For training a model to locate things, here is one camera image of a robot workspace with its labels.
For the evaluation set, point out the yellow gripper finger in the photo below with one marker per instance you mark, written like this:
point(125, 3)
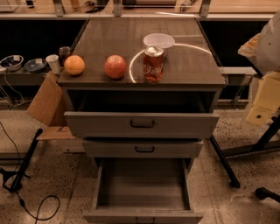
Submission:
point(267, 99)

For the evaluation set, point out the red coke can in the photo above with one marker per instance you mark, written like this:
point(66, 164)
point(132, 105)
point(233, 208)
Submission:
point(153, 62)

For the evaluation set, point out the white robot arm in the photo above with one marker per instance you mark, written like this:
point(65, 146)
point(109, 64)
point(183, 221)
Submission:
point(263, 50)

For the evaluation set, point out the grey drawer cabinet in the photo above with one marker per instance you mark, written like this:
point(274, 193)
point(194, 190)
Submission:
point(191, 81)

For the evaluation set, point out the middle drawer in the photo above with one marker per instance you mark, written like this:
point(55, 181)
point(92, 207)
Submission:
point(142, 149)

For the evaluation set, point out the drawer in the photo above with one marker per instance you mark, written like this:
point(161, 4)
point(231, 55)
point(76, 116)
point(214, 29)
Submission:
point(142, 149)
point(143, 125)
point(142, 191)

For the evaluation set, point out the bottom drawer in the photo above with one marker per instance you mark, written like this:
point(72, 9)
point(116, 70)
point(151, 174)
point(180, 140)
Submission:
point(142, 191)

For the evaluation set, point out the top drawer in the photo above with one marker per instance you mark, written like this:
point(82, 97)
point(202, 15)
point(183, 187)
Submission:
point(143, 125)

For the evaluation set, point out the black caster foot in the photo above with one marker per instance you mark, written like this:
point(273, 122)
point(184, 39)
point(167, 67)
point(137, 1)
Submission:
point(262, 193)

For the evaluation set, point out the white bowl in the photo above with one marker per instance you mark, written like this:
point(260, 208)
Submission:
point(162, 40)

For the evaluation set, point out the red apple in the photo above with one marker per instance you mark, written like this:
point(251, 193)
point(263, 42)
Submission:
point(115, 67)

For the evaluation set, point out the orange fruit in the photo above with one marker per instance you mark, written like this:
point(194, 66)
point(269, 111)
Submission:
point(74, 65)

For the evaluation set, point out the dark glass jar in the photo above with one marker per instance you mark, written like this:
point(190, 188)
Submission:
point(64, 53)

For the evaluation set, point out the brown cardboard box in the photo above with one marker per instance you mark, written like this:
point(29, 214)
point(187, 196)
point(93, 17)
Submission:
point(48, 107)

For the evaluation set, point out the white paper cup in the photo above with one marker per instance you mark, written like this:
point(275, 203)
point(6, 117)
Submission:
point(53, 61)

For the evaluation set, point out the blue bowl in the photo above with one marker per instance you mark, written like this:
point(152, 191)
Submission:
point(35, 66)

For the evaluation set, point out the grey metal bowl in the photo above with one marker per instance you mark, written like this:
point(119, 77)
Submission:
point(12, 63)

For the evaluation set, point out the black stand left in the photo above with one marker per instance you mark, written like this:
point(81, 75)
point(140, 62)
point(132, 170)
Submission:
point(12, 179)

